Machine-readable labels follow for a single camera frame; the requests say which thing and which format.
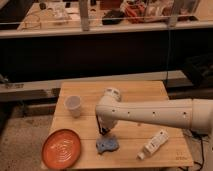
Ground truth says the white plastic bottle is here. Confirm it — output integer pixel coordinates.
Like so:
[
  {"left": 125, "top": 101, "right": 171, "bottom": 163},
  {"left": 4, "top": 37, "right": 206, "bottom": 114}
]
[{"left": 137, "top": 129, "right": 169, "bottom": 160}]

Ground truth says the wooden table board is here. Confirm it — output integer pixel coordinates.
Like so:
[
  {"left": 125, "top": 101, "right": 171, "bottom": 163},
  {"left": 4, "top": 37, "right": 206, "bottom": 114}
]
[{"left": 50, "top": 81, "right": 193, "bottom": 169}]

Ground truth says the black cable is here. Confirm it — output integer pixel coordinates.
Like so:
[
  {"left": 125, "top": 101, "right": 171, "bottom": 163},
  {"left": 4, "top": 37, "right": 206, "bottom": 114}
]
[{"left": 193, "top": 131, "right": 213, "bottom": 171}]

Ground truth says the orange plate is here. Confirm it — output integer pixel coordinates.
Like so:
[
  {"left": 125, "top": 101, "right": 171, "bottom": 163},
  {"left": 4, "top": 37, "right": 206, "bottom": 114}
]
[{"left": 42, "top": 129, "right": 81, "bottom": 170}]

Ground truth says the metal rail beam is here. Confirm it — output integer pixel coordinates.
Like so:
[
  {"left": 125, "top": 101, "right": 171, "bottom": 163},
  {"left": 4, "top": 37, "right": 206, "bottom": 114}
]
[{"left": 0, "top": 70, "right": 190, "bottom": 102}]

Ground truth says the orange tool on shelf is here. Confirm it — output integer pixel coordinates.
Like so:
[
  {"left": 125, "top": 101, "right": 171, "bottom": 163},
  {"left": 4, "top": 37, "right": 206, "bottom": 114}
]
[{"left": 125, "top": 4, "right": 145, "bottom": 24}]

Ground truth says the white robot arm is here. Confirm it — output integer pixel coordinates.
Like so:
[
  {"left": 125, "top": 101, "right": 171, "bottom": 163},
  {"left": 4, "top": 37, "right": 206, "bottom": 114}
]
[{"left": 95, "top": 88, "right": 213, "bottom": 134}]

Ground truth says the black eraser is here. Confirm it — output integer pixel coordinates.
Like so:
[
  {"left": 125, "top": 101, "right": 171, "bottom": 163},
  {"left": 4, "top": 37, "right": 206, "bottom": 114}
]
[{"left": 99, "top": 128, "right": 108, "bottom": 135}]

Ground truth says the black bag on shelf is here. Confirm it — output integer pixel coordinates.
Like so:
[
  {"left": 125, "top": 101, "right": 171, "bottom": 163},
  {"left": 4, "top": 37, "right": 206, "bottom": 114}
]
[{"left": 102, "top": 10, "right": 124, "bottom": 25}]

